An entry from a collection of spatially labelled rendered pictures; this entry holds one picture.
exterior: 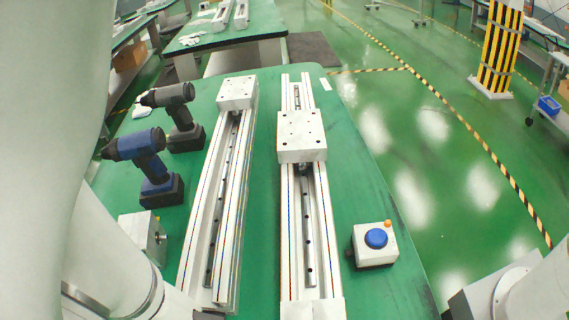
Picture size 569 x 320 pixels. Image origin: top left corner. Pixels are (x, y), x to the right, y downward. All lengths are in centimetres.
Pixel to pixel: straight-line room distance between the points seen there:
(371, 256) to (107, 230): 43
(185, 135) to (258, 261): 45
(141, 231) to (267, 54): 167
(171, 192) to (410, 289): 59
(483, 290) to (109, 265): 55
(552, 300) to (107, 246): 55
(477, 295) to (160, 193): 74
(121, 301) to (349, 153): 68
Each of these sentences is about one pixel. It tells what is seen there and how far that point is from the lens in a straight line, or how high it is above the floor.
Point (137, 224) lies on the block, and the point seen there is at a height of 87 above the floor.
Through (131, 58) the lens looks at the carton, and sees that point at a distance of 409.
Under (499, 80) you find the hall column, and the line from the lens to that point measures 343.
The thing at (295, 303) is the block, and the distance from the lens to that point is 44.
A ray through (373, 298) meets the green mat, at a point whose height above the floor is 78.
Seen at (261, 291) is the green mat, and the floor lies 78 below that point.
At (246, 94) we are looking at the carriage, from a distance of 84.
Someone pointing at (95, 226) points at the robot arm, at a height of 117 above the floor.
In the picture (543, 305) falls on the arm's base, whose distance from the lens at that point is 50.
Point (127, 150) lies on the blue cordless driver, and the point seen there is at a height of 98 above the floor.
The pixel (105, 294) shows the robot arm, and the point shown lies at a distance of 23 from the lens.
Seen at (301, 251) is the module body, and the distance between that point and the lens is 53.
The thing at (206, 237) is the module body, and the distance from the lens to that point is 59.
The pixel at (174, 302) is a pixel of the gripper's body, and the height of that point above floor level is 103.
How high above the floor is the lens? 130
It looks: 43 degrees down
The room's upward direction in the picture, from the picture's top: 7 degrees counter-clockwise
